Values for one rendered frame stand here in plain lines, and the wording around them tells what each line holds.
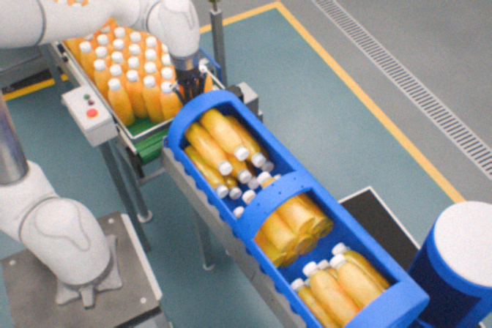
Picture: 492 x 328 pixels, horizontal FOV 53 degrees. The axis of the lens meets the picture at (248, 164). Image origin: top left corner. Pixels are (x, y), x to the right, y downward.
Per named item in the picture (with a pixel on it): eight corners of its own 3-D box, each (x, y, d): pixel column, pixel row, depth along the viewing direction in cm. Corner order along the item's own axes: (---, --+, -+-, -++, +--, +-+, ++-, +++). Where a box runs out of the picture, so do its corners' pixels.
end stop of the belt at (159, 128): (135, 143, 182) (134, 138, 179) (135, 143, 182) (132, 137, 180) (226, 97, 195) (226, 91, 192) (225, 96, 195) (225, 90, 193)
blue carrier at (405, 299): (336, 386, 130) (358, 350, 108) (170, 168, 174) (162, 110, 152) (411, 326, 141) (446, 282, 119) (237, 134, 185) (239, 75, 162)
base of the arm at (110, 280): (57, 321, 133) (50, 312, 129) (55, 251, 147) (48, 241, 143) (125, 301, 135) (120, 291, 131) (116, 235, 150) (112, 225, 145)
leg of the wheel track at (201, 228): (207, 272, 253) (193, 209, 202) (200, 264, 256) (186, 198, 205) (217, 266, 255) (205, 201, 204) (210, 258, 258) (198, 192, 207)
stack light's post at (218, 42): (228, 172, 290) (214, 15, 201) (225, 168, 292) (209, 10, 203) (234, 169, 291) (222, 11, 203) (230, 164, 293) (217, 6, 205)
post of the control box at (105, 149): (144, 254, 260) (91, 129, 180) (140, 248, 262) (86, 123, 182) (151, 250, 261) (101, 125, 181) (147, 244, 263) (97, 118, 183)
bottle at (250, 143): (231, 110, 164) (265, 146, 154) (235, 122, 170) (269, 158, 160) (214, 122, 162) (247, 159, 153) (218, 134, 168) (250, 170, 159)
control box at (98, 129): (93, 148, 175) (84, 129, 166) (70, 113, 185) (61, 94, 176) (118, 135, 178) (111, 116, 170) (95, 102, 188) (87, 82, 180)
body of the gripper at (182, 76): (191, 49, 150) (195, 72, 157) (167, 60, 147) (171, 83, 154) (204, 62, 146) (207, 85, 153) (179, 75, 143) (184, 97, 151)
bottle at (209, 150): (192, 118, 160) (224, 157, 150) (206, 123, 166) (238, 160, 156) (179, 135, 162) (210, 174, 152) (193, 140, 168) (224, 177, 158)
